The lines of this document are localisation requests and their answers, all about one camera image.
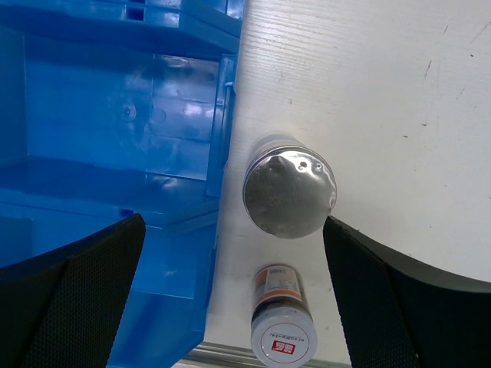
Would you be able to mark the blue three-compartment plastic bin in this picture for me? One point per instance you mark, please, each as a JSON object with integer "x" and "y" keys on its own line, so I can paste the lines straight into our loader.
{"x": 111, "y": 108}

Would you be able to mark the blue-label silver-lid shaker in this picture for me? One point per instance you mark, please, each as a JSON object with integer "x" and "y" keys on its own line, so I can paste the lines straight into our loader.
{"x": 288, "y": 189}

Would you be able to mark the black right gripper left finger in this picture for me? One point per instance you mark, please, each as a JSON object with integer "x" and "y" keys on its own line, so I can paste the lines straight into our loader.
{"x": 63, "y": 308}

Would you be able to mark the right white-lid spice jar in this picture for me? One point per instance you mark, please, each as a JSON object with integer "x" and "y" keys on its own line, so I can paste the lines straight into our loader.
{"x": 282, "y": 328}

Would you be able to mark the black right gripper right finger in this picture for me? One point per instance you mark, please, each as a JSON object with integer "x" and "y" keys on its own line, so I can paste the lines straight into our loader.
{"x": 397, "y": 311}

